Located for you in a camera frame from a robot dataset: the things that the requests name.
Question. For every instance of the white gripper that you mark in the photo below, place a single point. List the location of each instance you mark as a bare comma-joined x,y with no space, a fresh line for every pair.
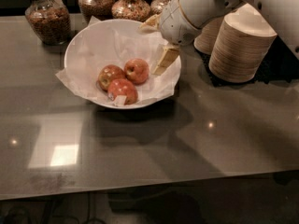
177,24

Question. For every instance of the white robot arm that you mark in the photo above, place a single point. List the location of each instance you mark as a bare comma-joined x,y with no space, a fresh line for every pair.
281,15

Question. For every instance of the white bowl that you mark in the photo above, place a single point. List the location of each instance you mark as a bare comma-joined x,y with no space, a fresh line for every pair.
93,47

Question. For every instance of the red apple front with sticker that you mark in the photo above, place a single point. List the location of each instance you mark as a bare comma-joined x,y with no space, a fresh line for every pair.
122,92

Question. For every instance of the rear stack of paper bowls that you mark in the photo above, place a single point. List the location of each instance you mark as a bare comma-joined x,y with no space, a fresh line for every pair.
206,40

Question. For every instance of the white paper liner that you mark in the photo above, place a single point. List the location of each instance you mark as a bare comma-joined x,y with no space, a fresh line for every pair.
118,44

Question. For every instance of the glass jar of cereal left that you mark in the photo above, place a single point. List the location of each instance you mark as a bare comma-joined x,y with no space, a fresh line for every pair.
50,20

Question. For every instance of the black mat under stacks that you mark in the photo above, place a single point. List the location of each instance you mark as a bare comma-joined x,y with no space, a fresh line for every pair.
264,69

